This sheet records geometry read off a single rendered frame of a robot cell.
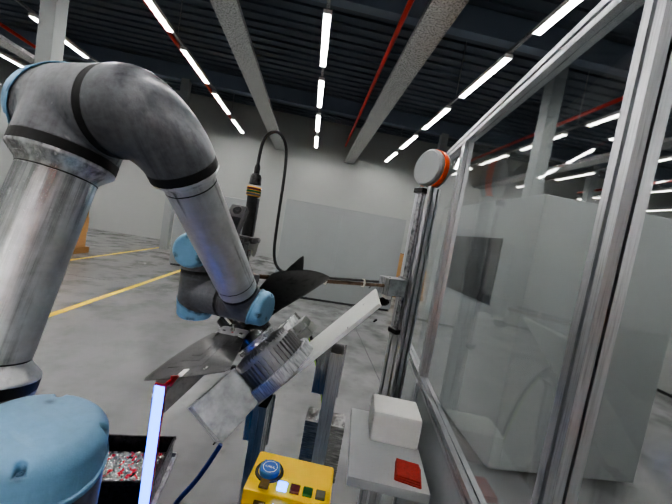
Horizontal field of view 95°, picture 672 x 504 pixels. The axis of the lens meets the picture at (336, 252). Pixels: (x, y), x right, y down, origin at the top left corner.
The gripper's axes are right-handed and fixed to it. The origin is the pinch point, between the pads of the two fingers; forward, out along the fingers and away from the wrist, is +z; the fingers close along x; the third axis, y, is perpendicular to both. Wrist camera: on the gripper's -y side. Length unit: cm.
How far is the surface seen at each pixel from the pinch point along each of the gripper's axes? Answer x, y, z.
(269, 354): 12.5, 35.3, -2.5
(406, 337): 61, 33, 34
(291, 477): 29, 42, -40
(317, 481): 34, 42, -39
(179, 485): -42, 150, 61
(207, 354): -0.1, 31.1, -19.0
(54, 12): -501, -267, 375
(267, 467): 24, 40, -40
